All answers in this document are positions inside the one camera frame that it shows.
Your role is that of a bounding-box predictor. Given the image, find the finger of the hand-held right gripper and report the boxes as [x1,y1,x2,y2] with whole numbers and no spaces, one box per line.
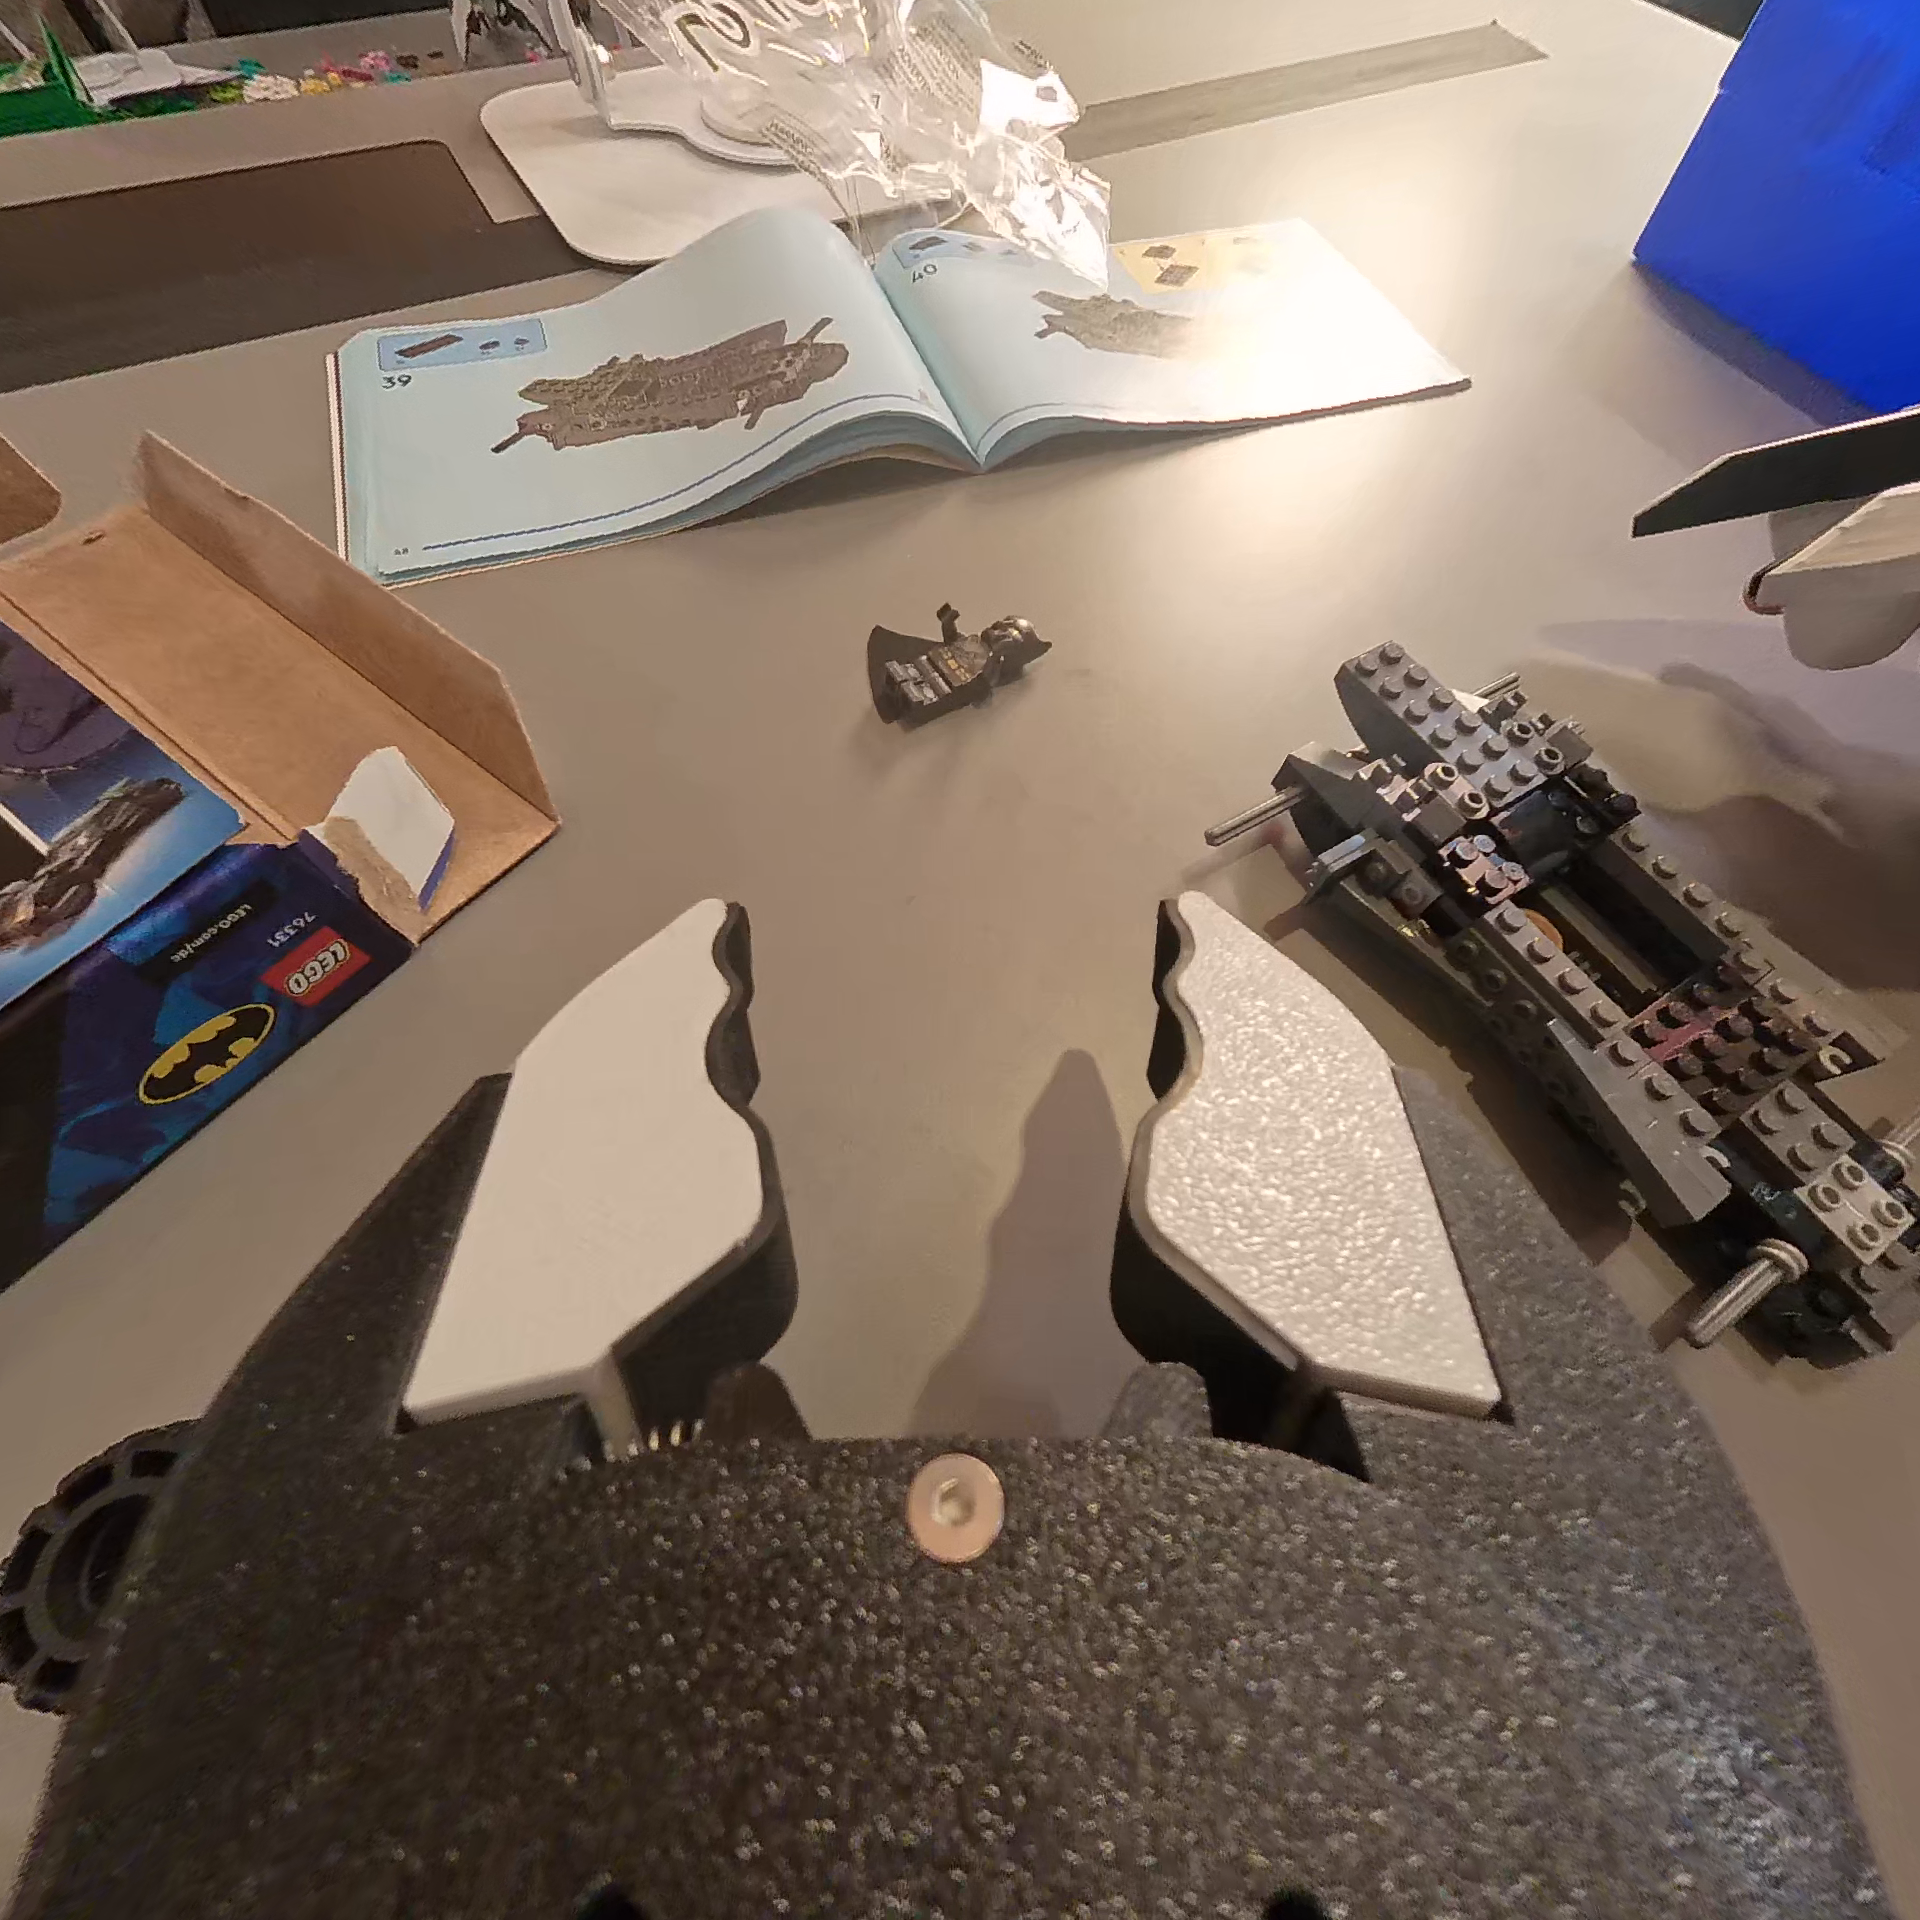
[1630,405,1920,672]

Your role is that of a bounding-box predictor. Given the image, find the clear plastic bag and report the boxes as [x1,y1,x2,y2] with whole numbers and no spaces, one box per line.
[608,0,1116,295]

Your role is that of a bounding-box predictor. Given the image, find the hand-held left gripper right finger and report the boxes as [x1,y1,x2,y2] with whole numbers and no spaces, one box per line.
[1114,890,1506,1425]

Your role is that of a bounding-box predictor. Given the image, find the opened cardboard toy box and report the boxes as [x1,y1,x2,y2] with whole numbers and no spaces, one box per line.
[0,431,560,1292]

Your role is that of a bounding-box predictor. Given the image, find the heap of colourful toy bricks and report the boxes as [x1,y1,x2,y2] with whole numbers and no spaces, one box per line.
[181,45,453,105]

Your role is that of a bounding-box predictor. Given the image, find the open instruction booklet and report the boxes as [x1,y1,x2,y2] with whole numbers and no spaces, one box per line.
[324,206,1472,588]

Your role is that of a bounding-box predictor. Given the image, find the black toy wheel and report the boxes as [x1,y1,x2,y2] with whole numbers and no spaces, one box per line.
[0,1429,190,1713]

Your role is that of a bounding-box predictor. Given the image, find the black toy minifigure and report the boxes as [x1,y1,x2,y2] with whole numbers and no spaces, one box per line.
[863,600,1054,730]

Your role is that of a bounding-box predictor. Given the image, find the white flat stand base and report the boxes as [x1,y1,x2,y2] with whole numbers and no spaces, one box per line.
[480,40,976,269]

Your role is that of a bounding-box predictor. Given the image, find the dark grey toy brick model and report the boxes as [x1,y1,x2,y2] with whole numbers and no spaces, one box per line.
[1208,642,1920,1367]

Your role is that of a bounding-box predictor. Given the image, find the green toy baseplate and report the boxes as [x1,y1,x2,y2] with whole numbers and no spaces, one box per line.
[0,26,190,138]

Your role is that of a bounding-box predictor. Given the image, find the blue box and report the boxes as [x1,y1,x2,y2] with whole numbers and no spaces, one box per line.
[1631,0,1920,422]

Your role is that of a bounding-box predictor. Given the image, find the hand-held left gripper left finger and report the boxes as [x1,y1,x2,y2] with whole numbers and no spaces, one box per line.
[399,897,799,1461]

